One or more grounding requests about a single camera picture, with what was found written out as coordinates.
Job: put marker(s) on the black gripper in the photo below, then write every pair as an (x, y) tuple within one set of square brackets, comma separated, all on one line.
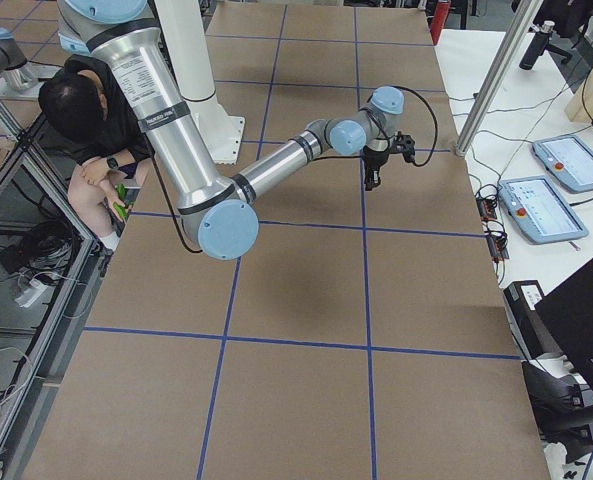
[(375, 159)]

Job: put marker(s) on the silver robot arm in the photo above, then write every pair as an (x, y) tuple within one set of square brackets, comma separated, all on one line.
[(158, 56)]

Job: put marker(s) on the brown paper table cover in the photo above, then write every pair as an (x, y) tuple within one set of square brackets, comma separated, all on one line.
[(362, 337)]

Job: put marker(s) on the near teach pendant tablet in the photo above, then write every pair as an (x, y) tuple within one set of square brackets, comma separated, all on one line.
[(540, 211)]

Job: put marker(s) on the teach pendant tablet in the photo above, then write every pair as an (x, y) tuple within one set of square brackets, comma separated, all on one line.
[(540, 211), (568, 159)]

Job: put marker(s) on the red bottle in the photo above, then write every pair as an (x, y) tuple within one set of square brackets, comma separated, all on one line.
[(441, 13)]

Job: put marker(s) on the far teach pendant tablet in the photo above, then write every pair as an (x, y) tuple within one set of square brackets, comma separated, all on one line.
[(568, 159)]

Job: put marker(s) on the black water bottle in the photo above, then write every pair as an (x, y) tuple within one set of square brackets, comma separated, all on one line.
[(537, 45)]

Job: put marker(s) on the black box with white label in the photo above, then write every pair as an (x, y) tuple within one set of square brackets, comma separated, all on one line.
[(531, 336)]

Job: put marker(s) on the black laptop computer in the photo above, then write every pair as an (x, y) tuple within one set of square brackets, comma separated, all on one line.
[(567, 313)]

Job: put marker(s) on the seated person in black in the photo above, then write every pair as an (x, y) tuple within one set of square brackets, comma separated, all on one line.
[(85, 105)]

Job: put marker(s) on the small electronics board with wires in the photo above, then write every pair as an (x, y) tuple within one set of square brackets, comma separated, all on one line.
[(487, 201)]

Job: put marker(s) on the aluminium frame post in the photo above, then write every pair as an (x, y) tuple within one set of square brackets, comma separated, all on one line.
[(508, 47)]

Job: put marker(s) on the white central pedestal column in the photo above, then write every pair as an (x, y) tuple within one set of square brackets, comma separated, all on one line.
[(184, 33)]

